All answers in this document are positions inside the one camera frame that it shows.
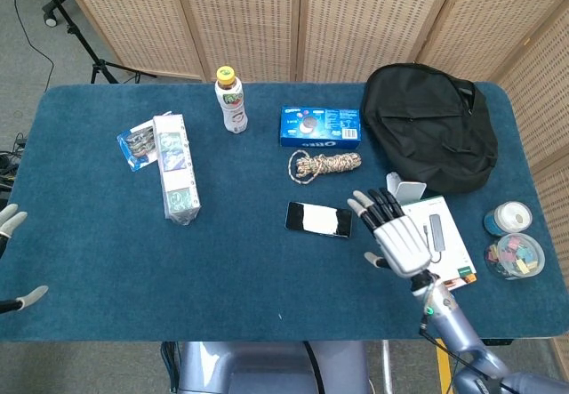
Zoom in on white USB hub box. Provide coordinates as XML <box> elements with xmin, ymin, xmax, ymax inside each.
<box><xmin>399</xmin><ymin>195</ymin><xmax>477</xmax><ymax>289</ymax></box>

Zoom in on black backpack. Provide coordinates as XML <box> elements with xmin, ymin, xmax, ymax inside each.
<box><xmin>360</xmin><ymin>62</ymin><xmax>499</xmax><ymax>195</ymax></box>

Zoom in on white folding phone stand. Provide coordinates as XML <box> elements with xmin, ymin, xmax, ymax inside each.
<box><xmin>385</xmin><ymin>171</ymin><xmax>428</xmax><ymax>204</ymax></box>

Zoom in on blue white tape roll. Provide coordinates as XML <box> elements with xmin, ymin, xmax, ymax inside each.
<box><xmin>483</xmin><ymin>201</ymin><xmax>533</xmax><ymax>237</ymax></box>

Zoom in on small blue snack packet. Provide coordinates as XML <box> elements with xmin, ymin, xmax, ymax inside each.
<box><xmin>116</xmin><ymin>120</ymin><xmax>159</xmax><ymax>173</ymax></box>

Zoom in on black smartphone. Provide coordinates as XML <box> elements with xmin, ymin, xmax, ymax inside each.
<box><xmin>284</xmin><ymin>201</ymin><xmax>355</xmax><ymax>240</ymax></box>

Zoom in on wicker folding screen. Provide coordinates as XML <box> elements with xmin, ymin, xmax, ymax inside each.
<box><xmin>52</xmin><ymin>0</ymin><xmax>569</xmax><ymax>368</ymax></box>

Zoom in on coiled beige patterned rope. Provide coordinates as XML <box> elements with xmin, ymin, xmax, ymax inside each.
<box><xmin>288</xmin><ymin>149</ymin><xmax>363</xmax><ymax>185</ymax></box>

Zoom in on silver-blue robot torso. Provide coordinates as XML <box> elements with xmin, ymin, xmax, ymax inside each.
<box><xmin>175</xmin><ymin>341</ymin><xmax>373</xmax><ymax>394</ymax></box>

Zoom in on red orange flat box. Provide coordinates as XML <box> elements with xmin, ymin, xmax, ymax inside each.
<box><xmin>442</xmin><ymin>276</ymin><xmax>477</xmax><ymax>293</ymax></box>

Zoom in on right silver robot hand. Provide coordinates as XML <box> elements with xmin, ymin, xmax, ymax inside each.
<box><xmin>347</xmin><ymin>187</ymin><xmax>433</xmax><ymax>278</ymax></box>

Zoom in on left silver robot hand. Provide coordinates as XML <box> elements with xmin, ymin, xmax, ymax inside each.
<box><xmin>0</xmin><ymin>204</ymin><xmax>49</xmax><ymax>316</ymax></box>

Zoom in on blue Oreo cookie box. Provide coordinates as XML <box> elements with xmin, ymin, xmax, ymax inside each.
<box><xmin>279</xmin><ymin>105</ymin><xmax>361</xmax><ymax>149</ymax></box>

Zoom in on blue table cloth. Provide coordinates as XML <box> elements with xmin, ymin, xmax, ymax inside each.
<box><xmin>0</xmin><ymin>81</ymin><xmax>569</xmax><ymax>342</ymax></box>

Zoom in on metal table leg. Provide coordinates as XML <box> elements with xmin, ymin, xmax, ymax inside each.
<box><xmin>381</xmin><ymin>340</ymin><xmax>395</xmax><ymax>394</ymax></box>

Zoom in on white drink bottle yellow cap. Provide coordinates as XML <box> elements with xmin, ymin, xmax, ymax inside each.
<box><xmin>214</xmin><ymin>65</ymin><xmax>249</xmax><ymax>135</ymax></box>

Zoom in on black cable bundle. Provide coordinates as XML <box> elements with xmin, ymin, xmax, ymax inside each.
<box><xmin>0</xmin><ymin>131</ymin><xmax>28</xmax><ymax>200</ymax></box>

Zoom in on long wrapped tissue pack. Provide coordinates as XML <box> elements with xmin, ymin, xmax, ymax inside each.
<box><xmin>152</xmin><ymin>111</ymin><xmax>202</xmax><ymax>227</ymax></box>

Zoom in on thin black floor cable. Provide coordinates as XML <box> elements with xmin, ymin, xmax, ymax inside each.
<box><xmin>6</xmin><ymin>0</ymin><xmax>55</xmax><ymax>92</ymax></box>

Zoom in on clear jar colourful clips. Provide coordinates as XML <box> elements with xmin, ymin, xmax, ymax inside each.
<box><xmin>484</xmin><ymin>232</ymin><xmax>546</xmax><ymax>281</ymax></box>

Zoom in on black tripod stand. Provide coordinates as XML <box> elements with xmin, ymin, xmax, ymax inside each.
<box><xmin>28</xmin><ymin>0</ymin><xmax>157</xmax><ymax>84</ymax></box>

